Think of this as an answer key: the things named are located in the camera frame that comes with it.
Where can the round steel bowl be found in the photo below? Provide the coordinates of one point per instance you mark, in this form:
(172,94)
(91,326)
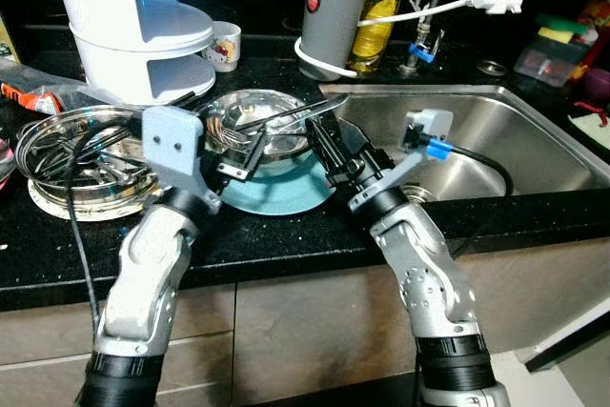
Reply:
(276,140)

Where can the steel fork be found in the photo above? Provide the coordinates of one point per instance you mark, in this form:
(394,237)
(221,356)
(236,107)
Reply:
(291,111)

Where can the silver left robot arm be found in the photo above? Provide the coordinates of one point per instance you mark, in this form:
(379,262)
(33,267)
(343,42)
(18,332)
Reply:
(143,274)

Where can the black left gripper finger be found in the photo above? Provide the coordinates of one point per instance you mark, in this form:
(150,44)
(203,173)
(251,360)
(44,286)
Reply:
(238,113)
(253,152)

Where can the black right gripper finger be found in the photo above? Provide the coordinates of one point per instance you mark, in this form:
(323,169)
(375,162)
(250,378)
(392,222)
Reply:
(327,145)
(364,148)

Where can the white plate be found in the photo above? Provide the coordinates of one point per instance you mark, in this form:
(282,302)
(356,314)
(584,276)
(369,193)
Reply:
(71,212)

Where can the yellow green sponge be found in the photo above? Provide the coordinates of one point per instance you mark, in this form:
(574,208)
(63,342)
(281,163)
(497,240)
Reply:
(560,30)

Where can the steel sink drain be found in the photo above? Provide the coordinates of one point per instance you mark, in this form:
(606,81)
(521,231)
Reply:
(422,193)

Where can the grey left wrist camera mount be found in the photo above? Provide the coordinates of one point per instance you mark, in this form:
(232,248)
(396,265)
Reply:
(172,145)

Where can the teal plate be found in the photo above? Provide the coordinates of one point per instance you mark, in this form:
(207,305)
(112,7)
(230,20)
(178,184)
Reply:
(276,193)

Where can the grey water filter canister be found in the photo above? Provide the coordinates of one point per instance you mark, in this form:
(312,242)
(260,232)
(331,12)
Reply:
(334,26)

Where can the clear plastic container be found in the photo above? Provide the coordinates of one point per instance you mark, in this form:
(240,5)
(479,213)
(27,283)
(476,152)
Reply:
(545,64)

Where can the grey cabinet drawer front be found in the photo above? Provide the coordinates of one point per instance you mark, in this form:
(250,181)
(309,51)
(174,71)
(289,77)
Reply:
(315,331)
(38,331)

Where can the stainless steel sink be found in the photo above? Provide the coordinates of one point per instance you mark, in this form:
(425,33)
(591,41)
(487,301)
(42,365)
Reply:
(534,140)

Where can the white cartoon print cup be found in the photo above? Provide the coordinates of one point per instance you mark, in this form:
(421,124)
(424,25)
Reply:
(224,50)

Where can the orange snack packet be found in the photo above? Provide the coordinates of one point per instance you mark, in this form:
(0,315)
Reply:
(38,92)

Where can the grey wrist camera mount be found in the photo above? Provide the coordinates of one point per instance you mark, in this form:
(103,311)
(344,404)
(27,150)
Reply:
(429,129)
(172,145)

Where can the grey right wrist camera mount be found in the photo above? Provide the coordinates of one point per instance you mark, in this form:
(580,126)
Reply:
(429,129)

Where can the red food packet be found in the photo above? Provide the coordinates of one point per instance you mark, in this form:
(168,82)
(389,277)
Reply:
(596,21)

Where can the yellow cooking oil bottle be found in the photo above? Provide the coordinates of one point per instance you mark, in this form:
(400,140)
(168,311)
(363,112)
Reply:
(376,35)

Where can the white tiered plastic rack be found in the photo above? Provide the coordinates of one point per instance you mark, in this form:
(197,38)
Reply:
(105,16)

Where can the steel basin with cutlery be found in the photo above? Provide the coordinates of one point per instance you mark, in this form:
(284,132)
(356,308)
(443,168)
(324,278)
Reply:
(86,173)

